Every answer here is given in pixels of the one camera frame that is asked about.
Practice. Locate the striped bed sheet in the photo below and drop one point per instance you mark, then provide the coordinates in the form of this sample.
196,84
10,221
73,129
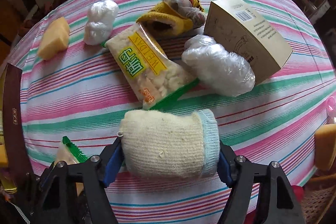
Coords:
166,111

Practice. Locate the beige cardboard box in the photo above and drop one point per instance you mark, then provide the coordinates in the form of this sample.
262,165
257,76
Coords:
239,28

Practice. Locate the small white plastic bag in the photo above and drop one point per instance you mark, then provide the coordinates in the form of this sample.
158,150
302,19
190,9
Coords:
101,16

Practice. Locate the white knit sock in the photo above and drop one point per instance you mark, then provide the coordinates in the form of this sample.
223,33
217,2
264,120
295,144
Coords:
164,146

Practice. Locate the yellow knit glove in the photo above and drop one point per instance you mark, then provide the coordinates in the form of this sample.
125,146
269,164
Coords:
171,18

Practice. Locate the gold metal tin box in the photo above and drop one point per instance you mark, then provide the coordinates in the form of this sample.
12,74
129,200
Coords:
13,129

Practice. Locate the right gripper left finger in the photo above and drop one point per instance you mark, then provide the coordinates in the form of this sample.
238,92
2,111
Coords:
111,161

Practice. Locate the yellow sponge block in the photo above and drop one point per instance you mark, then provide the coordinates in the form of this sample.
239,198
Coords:
55,39

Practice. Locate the large white plastic bag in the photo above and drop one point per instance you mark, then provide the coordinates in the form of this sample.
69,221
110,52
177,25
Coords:
226,73

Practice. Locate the orange sponge at edge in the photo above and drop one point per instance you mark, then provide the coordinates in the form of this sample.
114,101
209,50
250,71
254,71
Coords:
324,138

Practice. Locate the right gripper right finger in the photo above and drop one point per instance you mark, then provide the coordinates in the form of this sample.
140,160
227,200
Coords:
226,168

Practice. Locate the yellow snack packet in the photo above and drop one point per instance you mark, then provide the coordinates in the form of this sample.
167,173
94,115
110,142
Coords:
69,153
156,80

